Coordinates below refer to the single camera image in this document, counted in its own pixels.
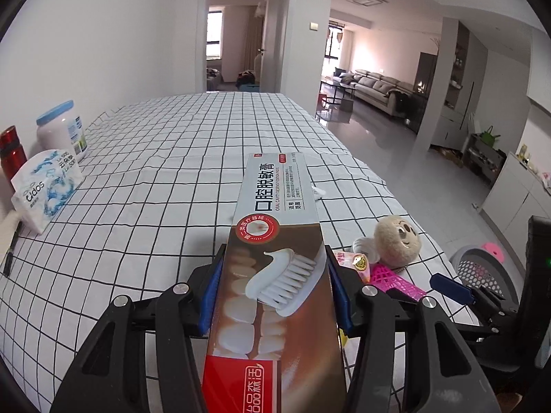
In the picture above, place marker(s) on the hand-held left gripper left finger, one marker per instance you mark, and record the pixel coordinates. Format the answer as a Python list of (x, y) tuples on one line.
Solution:
[(211, 294)]

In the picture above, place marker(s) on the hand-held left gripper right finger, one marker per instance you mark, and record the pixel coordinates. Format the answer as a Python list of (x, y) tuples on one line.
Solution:
[(340, 297)]

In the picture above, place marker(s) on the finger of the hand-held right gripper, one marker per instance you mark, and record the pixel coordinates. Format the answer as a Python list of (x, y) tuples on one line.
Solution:
[(450, 288)]

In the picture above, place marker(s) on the grey perforated basket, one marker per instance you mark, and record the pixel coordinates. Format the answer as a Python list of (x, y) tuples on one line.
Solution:
[(478, 271)]

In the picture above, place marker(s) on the pink plastic mesh piece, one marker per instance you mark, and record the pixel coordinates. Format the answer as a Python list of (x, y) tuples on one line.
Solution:
[(394, 282)]

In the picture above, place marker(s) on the toothpaste box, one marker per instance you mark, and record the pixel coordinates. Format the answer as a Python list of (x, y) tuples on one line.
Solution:
[(275, 232)]

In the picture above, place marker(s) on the pink and yellow snack packet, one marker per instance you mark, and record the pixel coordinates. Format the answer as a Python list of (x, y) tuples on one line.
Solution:
[(359, 264)]

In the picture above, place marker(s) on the pink plastic stool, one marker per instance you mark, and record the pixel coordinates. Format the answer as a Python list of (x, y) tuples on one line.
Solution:
[(494, 250)]

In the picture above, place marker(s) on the beige plush toy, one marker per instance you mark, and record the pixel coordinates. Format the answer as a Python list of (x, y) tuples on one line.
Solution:
[(396, 241)]

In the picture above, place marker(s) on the white low cabinet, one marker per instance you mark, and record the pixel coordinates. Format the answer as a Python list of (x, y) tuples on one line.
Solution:
[(508, 198)]

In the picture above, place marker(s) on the dark shoe rack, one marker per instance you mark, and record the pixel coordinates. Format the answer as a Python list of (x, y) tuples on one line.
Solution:
[(484, 161)]

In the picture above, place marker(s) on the cardboard pieces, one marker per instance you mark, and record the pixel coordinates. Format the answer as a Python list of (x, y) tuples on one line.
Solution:
[(451, 155)]

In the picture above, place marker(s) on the black grid white tablecloth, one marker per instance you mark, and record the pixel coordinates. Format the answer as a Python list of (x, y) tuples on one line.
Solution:
[(172, 159)]

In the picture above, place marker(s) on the green bag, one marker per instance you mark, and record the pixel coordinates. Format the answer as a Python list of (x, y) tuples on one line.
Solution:
[(490, 137)]

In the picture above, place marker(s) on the white and blue tissue pack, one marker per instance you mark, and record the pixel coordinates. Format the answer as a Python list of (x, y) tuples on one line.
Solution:
[(43, 185)]

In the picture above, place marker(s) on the black pen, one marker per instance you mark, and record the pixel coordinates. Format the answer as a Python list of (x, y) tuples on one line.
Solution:
[(9, 258)]

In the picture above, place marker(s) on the dark coffee table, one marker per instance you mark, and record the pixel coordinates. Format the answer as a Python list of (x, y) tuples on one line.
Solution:
[(338, 88)]

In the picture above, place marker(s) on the grey sofa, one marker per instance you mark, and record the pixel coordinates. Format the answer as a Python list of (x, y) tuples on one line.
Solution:
[(379, 86)]

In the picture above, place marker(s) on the tall dark cabinet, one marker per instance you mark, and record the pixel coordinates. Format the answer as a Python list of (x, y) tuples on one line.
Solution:
[(426, 73)]

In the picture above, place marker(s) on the dark bag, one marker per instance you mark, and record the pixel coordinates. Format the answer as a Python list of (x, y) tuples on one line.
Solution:
[(246, 77)]

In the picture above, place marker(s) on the white jar with blue lid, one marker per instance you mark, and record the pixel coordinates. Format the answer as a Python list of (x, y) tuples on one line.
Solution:
[(60, 131)]

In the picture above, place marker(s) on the red metal bottle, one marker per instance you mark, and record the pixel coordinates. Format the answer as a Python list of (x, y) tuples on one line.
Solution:
[(12, 155)]

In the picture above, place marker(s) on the bedroom window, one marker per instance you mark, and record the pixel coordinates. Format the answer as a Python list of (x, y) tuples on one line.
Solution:
[(214, 34)]

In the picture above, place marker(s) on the wall switch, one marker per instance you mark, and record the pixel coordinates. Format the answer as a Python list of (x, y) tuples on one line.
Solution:
[(314, 26)]

